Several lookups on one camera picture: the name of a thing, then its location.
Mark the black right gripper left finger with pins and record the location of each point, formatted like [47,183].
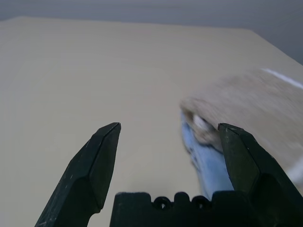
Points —
[85,175]

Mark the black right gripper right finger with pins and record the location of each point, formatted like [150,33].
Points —
[255,170]

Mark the beige towel with white trim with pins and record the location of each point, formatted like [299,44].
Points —
[255,104]

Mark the folded light blue towel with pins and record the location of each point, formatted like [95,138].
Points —
[210,170]

